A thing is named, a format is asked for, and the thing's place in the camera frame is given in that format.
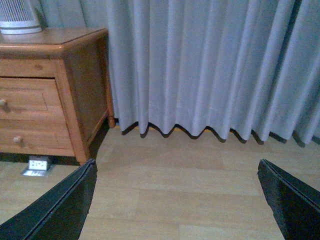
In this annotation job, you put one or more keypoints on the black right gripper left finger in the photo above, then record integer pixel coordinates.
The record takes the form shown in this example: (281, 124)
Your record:
(60, 213)

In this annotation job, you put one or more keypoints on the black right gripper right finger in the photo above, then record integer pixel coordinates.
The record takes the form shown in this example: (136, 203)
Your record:
(295, 204)

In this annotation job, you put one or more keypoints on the wooden drawer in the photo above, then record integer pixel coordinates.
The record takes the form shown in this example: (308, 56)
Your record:
(39, 138)
(31, 99)

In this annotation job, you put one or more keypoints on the wooden lower drawer knob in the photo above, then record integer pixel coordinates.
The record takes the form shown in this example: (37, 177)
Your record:
(18, 140)

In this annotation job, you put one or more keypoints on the wooden drawer knob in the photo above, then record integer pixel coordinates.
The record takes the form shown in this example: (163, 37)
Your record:
(18, 140)
(4, 105)

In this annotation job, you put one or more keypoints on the wooden upper drawer knob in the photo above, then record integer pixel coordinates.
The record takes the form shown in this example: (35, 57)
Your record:
(4, 105)

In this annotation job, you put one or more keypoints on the white floor power socket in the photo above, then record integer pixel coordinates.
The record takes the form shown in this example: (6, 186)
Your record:
(38, 166)

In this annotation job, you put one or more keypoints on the wooden nightstand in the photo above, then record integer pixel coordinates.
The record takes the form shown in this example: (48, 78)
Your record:
(77, 59)

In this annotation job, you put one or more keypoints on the light grey curtain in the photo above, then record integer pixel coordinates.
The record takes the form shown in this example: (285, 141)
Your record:
(252, 66)

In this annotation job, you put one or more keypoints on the white cylindrical air purifier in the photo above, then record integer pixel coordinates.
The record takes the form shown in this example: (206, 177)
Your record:
(18, 17)

